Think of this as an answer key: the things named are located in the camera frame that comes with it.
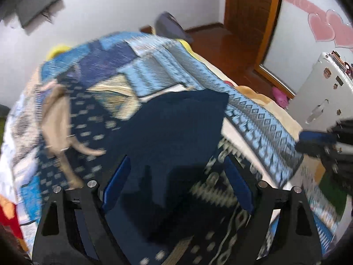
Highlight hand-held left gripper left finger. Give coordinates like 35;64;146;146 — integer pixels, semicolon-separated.
32;155;131;265

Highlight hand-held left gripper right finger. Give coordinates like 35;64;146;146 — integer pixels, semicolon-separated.
223;155;323;265

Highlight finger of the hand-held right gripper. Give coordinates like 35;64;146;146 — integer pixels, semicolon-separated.
299;131;338;144
296;143;329;155

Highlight navy patterned garment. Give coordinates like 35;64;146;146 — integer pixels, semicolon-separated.
37;84;265;265

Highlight white suitcase with stickers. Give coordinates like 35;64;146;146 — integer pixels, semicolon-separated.
287;51;353;133

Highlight pink toy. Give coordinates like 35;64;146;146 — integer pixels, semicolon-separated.
272;86;290;109

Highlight red plush toy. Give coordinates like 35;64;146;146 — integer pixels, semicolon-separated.
0;195;24;239

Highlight blue patchwork quilt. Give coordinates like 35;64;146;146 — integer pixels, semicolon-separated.
0;30;348;254

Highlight yellow cloth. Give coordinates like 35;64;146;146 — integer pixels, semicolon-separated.
45;44;73;61

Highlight wooden door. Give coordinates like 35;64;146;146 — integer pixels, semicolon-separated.
223;0;297;98

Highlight dark grey bag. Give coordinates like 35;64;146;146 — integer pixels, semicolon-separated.
154;11;194;44

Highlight pink heart wall stickers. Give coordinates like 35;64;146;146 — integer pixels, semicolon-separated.
284;0;353;50

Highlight wall television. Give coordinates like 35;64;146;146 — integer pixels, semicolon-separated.
0;0;62;29

